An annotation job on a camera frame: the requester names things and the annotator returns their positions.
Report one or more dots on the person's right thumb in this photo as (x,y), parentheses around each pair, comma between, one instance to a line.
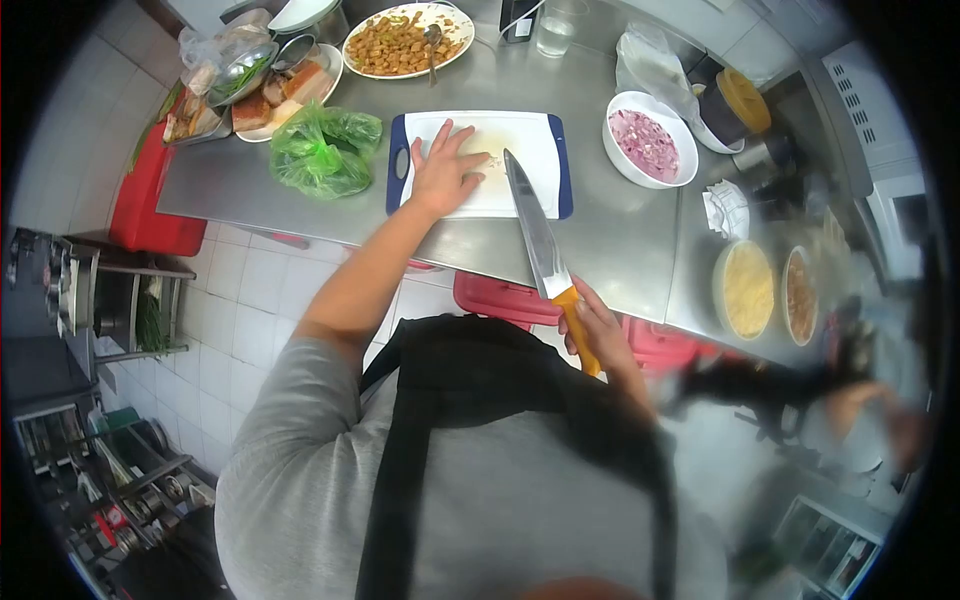
(589,294)

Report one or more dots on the person's left hand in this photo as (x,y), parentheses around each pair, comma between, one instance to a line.
(441,176)

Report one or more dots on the bowl of brown food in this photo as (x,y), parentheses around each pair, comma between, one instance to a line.
(801,296)

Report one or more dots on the person's left middle finger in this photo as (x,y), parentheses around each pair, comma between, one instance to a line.
(462,140)

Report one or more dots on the metal shelf rack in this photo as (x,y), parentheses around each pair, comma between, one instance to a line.
(112,300)

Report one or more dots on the metal pot with white plates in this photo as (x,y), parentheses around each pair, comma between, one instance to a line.
(315,19)

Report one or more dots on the white blue-edged cutting board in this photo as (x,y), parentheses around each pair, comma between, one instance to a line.
(525,161)

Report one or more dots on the metal bowl of green vegetables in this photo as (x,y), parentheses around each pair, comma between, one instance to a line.
(241,75)

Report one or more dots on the green plastic bag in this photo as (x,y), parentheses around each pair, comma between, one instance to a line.
(319,154)

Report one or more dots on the person's right fingers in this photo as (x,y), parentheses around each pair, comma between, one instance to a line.
(568,334)

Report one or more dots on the crumpled clear plastic bag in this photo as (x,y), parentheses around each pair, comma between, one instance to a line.
(217,37)

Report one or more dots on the person's left index finger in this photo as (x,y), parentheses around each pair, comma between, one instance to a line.
(477,160)

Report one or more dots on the white bowl of chopped onion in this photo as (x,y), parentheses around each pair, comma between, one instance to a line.
(649,142)

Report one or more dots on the person's right hand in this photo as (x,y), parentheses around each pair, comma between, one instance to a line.
(607,334)

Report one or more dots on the person's left thumb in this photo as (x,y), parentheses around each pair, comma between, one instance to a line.
(472,180)

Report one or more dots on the metal spoon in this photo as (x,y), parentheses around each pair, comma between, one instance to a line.
(433,45)

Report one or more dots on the dark jar with yellow lid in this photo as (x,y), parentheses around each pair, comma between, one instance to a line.
(739,105)

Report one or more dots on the metal canister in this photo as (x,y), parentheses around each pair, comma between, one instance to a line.
(761,156)

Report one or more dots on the red plastic crate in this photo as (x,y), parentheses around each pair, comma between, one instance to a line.
(146,202)

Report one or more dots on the glass of water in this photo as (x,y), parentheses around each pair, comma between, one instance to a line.
(556,34)

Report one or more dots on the bowl of yellow shreds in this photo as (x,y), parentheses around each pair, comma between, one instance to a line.
(746,289)

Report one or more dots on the person's left little finger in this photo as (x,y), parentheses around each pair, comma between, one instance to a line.
(417,154)

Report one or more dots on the small empty metal bowl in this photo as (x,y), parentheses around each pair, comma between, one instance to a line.
(294,52)

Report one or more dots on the red plastic stool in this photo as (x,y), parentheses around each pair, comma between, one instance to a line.
(667,349)
(499,296)

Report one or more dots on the person's left ring finger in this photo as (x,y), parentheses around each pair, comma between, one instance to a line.
(442,136)

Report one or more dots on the person's body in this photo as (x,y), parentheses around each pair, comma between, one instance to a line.
(480,480)

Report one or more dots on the low rack of kitchenware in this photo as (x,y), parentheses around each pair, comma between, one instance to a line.
(112,480)

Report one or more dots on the plate of pork belly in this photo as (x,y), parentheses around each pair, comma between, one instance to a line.
(300,94)

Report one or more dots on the white appliance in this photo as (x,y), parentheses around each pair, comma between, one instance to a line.
(874,150)

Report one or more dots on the metal tray of food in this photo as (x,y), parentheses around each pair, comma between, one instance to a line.
(196,120)

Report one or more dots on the plate of fried tofu cubes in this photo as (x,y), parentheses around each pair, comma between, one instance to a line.
(397,45)

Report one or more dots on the folded white paper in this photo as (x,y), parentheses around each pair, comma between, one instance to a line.
(727,210)

